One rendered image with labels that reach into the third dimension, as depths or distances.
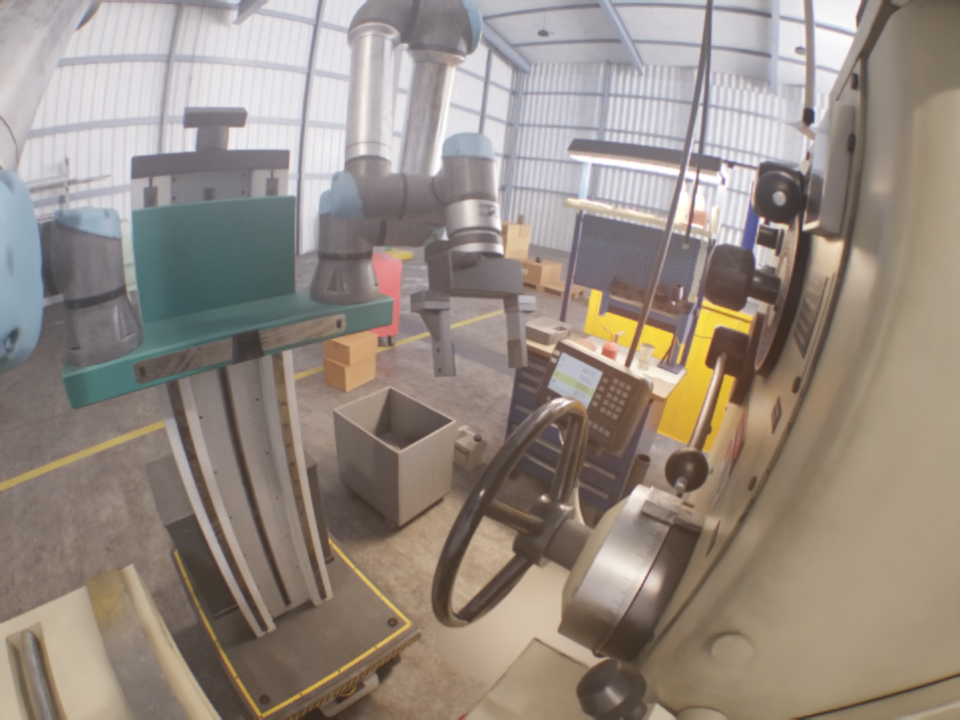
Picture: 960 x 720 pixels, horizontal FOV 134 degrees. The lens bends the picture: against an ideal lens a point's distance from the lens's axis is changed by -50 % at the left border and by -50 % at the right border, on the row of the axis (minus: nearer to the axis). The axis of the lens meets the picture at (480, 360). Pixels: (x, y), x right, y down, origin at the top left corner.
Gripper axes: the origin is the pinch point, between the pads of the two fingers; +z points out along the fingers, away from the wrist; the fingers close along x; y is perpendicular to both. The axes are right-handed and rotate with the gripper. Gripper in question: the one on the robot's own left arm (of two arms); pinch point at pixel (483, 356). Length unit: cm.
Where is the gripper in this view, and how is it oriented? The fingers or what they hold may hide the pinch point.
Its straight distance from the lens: 54.3
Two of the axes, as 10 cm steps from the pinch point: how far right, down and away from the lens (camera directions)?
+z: 0.8, 10.0, 0.2
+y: 6.8, -0.4, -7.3
